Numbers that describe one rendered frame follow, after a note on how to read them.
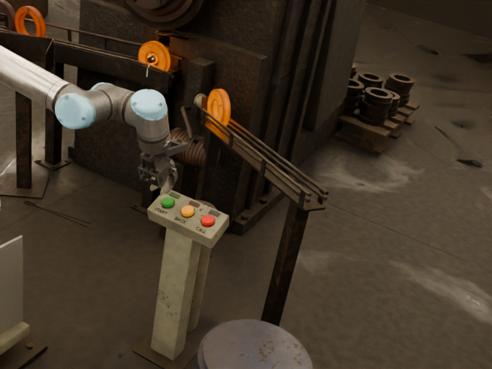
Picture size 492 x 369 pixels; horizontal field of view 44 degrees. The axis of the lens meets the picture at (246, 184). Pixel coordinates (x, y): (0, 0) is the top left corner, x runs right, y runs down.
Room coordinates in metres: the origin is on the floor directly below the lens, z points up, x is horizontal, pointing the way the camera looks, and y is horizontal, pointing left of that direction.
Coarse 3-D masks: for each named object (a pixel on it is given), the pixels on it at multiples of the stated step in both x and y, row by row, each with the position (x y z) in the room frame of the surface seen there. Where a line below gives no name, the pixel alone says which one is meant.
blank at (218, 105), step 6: (216, 90) 2.24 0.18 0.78; (222, 90) 2.24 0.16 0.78; (210, 96) 2.27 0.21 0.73; (216, 96) 2.23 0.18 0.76; (222, 96) 2.20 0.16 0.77; (210, 102) 2.26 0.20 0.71; (216, 102) 2.26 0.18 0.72; (222, 102) 2.18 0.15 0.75; (228, 102) 2.19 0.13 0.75; (210, 108) 2.26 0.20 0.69; (216, 108) 2.26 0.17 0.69; (222, 108) 2.17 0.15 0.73; (228, 108) 2.18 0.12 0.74; (216, 114) 2.24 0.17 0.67; (222, 114) 2.17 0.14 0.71; (228, 114) 2.17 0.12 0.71; (222, 120) 2.16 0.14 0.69; (228, 120) 2.18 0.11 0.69
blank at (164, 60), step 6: (150, 42) 2.56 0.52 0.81; (156, 42) 2.56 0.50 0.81; (144, 48) 2.57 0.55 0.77; (150, 48) 2.56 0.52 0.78; (156, 48) 2.54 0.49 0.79; (162, 48) 2.54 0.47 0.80; (138, 54) 2.58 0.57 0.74; (144, 54) 2.57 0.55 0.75; (156, 54) 2.54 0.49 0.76; (162, 54) 2.53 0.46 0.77; (168, 54) 2.55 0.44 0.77; (138, 60) 2.58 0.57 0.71; (144, 60) 2.56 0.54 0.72; (162, 60) 2.53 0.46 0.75; (168, 60) 2.54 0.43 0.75; (156, 66) 2.54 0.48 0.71; (162, 66) 2.53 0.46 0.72; (168, 66) 2.54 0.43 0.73
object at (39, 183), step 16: (0, 32) 2.56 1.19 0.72; (16, 48) 2.57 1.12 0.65; (32, 48) 2.59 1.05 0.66; (48, 48) 2.48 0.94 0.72; (48, 64) 2.48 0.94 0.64; (16, 96) 2.45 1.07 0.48; (16, 112) 2.45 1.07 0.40; (16, 128) 2.45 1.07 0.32; (16, 144) 2.45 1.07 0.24; (16, 160) 2.45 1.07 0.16; (16, 176) 2.45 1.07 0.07; (32, 176) 2.58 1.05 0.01; (0, 192) 2.39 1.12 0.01; (16, 192) 2.41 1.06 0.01; (32, 192) 2.44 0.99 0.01
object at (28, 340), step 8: (16, 344) 1.49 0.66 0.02; (24, 344) 1.50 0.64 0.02; (32, 344) 1.50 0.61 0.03; (40, 344) 1.51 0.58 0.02; (8, 352) 1.45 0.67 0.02; (16, 352) 1.46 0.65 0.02; (24, 352) 1.46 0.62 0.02; (32, 352) 1.47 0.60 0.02; (40, 352) 1.48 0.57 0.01; (0, 360) 1.41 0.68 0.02; (8, 360) 1.42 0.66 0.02; (16, 360) 1.42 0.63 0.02; (24, 360) 1.43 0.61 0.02; (32, 360) 1.45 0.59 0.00; (0, 368) 1.38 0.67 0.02; (8, 368) 1.39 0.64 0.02; (16, 368) 1.39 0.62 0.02
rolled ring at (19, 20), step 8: (24, 8) 2.84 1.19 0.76; (32, 8) 2.83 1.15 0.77; (16, 16) 2.86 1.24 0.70; (24, 16) 2.88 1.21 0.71; (32, 16) 2.81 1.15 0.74; (40, 16) 2.82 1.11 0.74; (16, 24) 2.86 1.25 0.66; (40, 24) 2.80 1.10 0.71; (24, 32) 2.86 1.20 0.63; (40, 32) 2.79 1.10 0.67
